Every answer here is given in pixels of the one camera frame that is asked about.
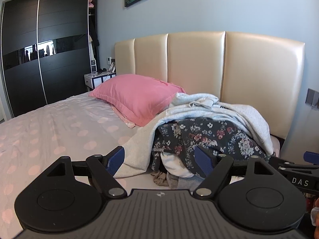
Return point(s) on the dark floral garment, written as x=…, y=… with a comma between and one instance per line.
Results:
x=211, y=132

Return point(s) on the pink patterned pillow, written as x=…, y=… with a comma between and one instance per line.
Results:
x=125, y=122

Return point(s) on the clear stand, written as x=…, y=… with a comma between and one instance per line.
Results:
x=112, y=68

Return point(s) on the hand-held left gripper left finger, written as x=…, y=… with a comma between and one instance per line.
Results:
x=116, y=160

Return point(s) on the person's right hand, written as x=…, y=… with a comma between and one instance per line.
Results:
x=316, y=229

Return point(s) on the bed with polka dot sheet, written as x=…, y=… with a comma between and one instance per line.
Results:
x=49, y=129

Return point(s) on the grey wall switch panel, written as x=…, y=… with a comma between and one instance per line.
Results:
x=312, y=98

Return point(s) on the pink folded cloth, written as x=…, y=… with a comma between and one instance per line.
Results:
x=90, y=1

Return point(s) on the grey fleece sweatshirt navy cuffs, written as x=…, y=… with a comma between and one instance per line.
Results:
x=139, y=149

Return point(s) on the cream padded headboard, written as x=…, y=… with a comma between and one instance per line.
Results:
x=199, y=62

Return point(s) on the black sliding door wardrobe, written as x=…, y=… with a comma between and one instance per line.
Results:
x=62, y=17

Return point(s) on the pale blue garment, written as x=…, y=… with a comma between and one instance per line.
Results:
x=184, y=100

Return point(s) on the white nightstand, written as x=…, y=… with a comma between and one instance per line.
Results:
x=96, y=81

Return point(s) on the hanging dark garment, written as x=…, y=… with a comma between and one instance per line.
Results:
x=94, y=32

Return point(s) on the black object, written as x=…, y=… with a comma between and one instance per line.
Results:
x=101, y=70

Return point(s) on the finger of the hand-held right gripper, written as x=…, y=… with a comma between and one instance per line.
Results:
x=311, y=157
x=294, y=165

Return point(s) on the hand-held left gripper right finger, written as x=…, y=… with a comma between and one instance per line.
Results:
x=203, y=160

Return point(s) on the white garment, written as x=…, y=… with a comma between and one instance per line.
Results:
x=172, y=163

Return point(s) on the beige crumpled garment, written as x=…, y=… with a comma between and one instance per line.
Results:
x=159, y=179

